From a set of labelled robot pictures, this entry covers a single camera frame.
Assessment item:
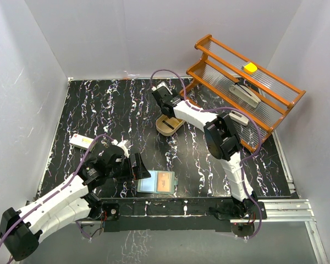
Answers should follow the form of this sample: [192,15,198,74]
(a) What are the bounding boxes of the orange wooden shelf rack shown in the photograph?
[181,34,306,152]

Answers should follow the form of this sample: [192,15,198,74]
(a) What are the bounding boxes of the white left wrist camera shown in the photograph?
[111,139,131,157]

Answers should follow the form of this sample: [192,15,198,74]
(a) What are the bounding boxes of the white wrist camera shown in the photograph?
[111,139,131,157]
[151,81,171,93]

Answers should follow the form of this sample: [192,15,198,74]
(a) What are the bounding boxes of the yellow sticky note block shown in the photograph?
[241,62,258,74]

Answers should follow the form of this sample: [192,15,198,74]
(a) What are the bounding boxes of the small white stapler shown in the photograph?
[229,111,249,127]

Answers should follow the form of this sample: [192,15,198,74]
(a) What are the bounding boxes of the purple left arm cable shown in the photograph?
[0,134,119,264]

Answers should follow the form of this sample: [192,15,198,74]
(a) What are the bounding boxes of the beige oval tray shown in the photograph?
[156,114,184,137]

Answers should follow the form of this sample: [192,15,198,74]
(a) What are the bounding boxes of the small white cardboard box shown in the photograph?
[69,134,95,150]

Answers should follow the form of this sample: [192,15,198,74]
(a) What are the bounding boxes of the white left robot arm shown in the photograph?
[0,144,151,262]

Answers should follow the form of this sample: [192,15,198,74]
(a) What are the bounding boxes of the grey stapler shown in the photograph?
[229,84,261,108]

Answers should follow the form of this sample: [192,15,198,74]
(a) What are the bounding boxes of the card with black stripe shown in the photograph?
[162,119,175,130]

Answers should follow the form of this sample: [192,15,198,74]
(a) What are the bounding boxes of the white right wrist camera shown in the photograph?
[151,81,171,93]

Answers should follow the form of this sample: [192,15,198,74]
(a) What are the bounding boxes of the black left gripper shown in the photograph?
[107,152,150,183]

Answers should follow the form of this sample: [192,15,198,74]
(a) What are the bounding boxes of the green card holder wallet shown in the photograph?
[137,170,178,195]

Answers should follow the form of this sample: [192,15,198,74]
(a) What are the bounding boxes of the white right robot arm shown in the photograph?
[151,83,257,218]

